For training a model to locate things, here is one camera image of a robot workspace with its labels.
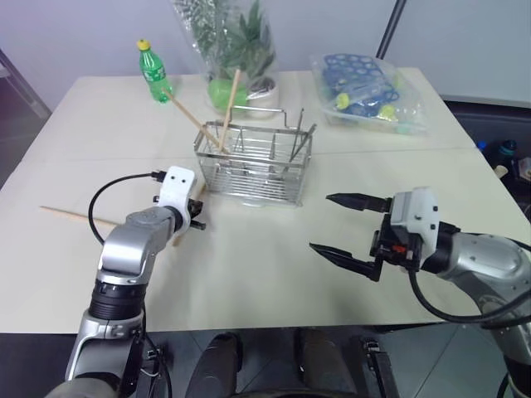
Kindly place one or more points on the wooden chopstick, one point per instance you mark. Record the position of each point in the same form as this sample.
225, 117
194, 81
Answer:
188, 116
79, 216
229, 110

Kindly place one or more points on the green plastic soda bottle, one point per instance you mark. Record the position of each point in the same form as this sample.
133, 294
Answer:
154, 74

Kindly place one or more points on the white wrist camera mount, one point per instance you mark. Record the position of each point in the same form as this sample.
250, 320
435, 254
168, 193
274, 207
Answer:
177, 187
417, 215

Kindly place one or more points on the grey metal frame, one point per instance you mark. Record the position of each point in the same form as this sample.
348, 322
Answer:
22, 87

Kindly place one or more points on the dark rounded shape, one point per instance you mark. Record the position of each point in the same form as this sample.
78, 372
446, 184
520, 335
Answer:
321, 360
215, 365

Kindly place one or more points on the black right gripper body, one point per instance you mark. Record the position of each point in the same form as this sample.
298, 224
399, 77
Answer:
394, 244

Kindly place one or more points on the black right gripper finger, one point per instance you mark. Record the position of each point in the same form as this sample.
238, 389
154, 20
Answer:
357, 201
346, 259

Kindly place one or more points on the dark bottle with blue cap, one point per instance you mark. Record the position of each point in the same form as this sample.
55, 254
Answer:
507, 152

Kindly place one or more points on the dark vertical pole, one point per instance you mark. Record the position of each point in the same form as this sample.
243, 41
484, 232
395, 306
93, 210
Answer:
390, 29

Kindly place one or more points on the white plant pot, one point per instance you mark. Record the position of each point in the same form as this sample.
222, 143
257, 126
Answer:
265, 97

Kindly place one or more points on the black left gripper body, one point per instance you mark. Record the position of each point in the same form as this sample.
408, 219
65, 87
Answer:
194, 207

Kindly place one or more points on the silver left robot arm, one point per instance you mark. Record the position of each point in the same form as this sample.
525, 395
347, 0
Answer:
132, 240

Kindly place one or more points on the green plant in plastic wrap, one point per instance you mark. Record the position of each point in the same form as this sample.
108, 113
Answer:
236, 41

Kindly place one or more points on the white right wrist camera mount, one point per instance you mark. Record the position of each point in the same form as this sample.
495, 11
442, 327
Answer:
417, 215

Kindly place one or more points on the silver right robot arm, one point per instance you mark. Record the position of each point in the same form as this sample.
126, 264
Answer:
485, 261

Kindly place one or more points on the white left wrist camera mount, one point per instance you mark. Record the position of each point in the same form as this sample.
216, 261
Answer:
177, 187

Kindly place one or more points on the clear bag of blue toys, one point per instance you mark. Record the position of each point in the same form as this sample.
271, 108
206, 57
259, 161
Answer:
365, 91

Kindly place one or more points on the thin dark metal utensil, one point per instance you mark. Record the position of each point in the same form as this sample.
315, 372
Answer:
296, 128

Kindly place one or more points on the black metal bracket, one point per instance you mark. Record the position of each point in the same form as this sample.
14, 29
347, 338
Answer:
379, 367

